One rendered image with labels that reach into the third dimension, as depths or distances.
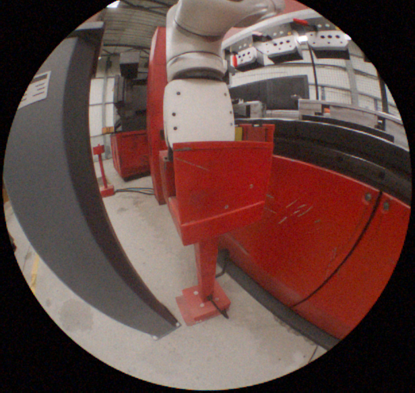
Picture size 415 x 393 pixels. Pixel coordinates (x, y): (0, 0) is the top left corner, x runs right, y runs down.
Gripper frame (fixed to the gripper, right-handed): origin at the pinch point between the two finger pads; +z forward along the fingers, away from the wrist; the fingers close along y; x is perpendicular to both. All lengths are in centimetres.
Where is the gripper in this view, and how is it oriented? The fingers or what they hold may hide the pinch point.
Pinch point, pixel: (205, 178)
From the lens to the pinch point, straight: 22.0
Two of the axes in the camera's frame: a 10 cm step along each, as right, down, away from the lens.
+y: -9.0, 2.4, -3.6
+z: 0.8, 9.1, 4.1
